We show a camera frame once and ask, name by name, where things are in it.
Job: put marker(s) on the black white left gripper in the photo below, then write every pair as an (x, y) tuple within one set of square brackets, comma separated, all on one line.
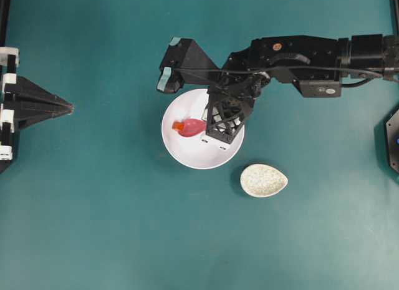
[(21, 88)]

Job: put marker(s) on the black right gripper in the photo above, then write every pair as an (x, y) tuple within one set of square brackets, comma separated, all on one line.
[(231, 101)]

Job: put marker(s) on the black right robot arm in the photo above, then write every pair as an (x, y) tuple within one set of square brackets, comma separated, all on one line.
[(315, 66)]

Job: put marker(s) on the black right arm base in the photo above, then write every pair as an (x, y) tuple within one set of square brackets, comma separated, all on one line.
[(386, 144)]

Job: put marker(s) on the white round bowl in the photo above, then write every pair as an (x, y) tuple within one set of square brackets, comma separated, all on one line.
[(198, 152)]

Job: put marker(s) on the speckled egg-shaped dish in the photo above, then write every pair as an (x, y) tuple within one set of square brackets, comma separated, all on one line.
[(262, 181)]

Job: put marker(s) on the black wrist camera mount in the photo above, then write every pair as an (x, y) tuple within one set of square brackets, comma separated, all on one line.
[(184, 63)]

